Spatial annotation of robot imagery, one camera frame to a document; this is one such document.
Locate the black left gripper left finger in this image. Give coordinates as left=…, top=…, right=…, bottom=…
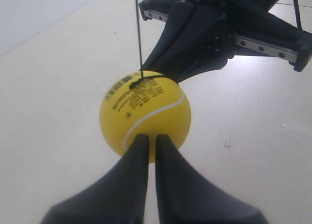
left=41, top=134, right=149, bottom=224

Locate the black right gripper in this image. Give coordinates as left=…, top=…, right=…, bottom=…
left=139, top=0, right=312, bottom=82

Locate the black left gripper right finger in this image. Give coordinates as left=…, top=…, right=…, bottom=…
left=156, top=134, right=268, bottom=224

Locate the yellow tennis ball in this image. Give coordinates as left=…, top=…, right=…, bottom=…
left=99, top=71, right=191, bottom=163

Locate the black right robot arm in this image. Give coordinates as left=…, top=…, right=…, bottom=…
left=139, top=0, right=312, bottom=82

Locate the thin dark hanging string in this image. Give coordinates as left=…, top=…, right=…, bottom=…
left=129, top=0, right=152, bottom=89

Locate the black right camera cable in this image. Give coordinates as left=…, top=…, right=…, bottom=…
left=290, top=0, right=304, bottom=31

